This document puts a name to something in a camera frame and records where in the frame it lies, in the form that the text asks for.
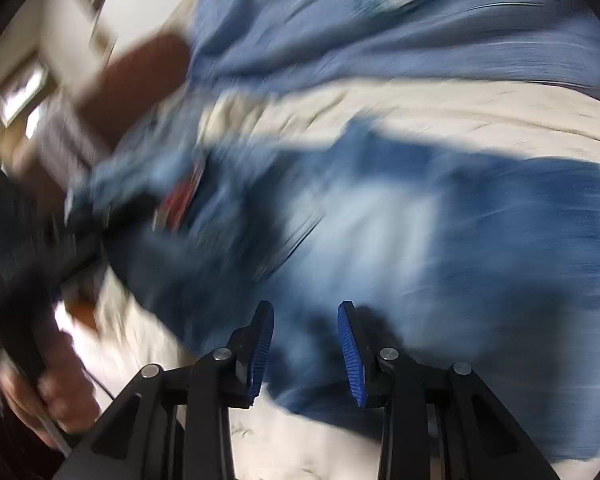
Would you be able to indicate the grey hanging cloth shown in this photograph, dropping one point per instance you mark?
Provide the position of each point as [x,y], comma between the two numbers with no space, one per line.
[65,145]

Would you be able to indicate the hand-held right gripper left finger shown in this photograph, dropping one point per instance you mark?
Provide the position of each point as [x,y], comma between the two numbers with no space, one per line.
[260,350]

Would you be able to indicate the wooden framed window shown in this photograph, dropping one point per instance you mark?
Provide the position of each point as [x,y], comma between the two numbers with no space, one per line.
[15,105]

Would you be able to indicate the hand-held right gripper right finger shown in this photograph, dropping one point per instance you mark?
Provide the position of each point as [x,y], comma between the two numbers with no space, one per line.
[352,355]

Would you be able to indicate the blue plaid quilt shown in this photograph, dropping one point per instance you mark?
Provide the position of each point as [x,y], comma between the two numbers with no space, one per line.
[380,35]

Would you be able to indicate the person's left hand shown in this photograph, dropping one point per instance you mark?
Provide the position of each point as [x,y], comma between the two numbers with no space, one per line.
[50,390]

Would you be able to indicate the brown bed headboard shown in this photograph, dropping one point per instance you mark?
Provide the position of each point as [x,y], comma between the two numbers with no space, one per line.
[135,80]

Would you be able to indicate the blue denim pants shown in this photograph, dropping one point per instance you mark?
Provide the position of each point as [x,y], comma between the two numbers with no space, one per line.
[380,240]

